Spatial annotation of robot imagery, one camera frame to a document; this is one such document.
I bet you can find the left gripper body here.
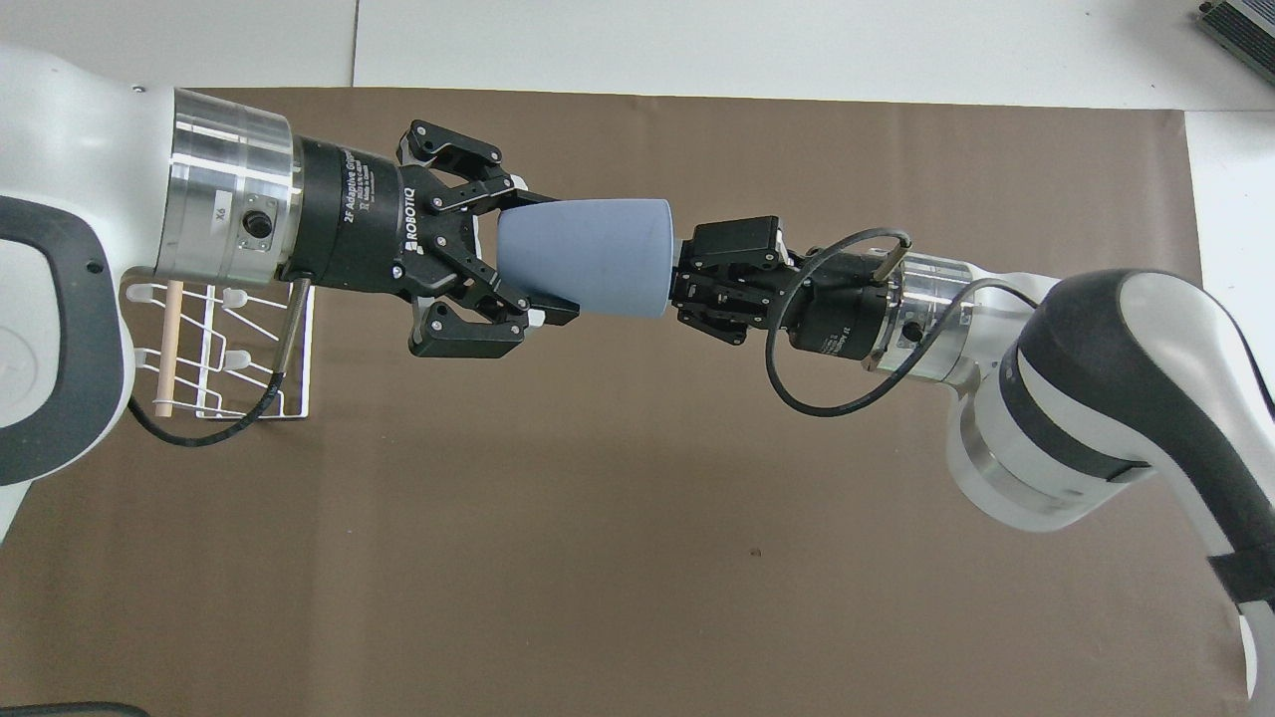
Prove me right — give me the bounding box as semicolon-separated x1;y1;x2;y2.
286;133;481;299

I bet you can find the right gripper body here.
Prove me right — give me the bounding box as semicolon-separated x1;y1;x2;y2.
765;253;899;358

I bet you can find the blue cup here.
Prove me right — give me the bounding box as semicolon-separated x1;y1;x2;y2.
495;197;678;321

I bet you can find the grey metal box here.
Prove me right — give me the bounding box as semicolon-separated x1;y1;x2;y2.
1194;0;1275;60

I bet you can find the black cable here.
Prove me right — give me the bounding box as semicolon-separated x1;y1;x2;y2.
127;277;312;448
764;228;1039;418

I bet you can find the white wire cup holder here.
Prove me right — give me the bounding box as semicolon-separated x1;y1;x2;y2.
120;278;316;422

